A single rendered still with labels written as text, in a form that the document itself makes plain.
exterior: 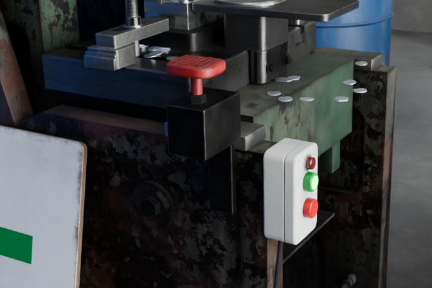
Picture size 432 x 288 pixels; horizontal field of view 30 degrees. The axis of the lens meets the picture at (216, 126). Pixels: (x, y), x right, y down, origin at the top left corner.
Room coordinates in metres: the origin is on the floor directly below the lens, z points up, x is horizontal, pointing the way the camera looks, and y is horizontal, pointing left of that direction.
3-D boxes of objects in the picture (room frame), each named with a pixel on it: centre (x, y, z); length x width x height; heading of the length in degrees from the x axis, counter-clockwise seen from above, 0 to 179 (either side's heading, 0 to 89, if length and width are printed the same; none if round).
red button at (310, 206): (1.04, -0.13, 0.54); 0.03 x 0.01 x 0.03; 148
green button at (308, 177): (1.04, -0.13, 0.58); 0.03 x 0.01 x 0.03; 148
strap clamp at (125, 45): (1.29, 0.13, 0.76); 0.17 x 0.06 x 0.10; 148
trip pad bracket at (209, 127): (1.04, 0.01, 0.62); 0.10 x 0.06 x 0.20; 148
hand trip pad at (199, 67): (1.03, 0.02, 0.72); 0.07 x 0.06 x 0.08; 58
